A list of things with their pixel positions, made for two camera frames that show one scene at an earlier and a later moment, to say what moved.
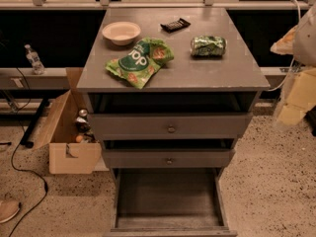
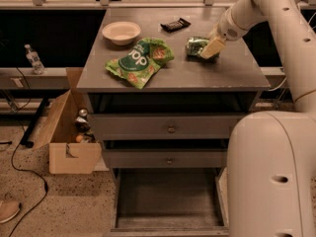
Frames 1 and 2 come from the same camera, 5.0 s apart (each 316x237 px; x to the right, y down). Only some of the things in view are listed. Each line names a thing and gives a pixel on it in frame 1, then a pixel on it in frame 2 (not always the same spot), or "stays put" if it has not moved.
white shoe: [8, 209] stays put
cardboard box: [65, 155] stays put
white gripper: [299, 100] to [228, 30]
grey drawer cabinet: [170, 90] stays put
